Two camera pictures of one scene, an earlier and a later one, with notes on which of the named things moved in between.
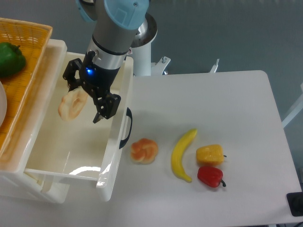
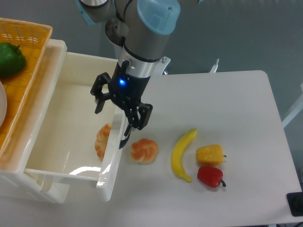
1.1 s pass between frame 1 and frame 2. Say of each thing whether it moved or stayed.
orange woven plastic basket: stayed
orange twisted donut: stayed
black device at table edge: stayed
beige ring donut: moved
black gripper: moved
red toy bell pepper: stayed
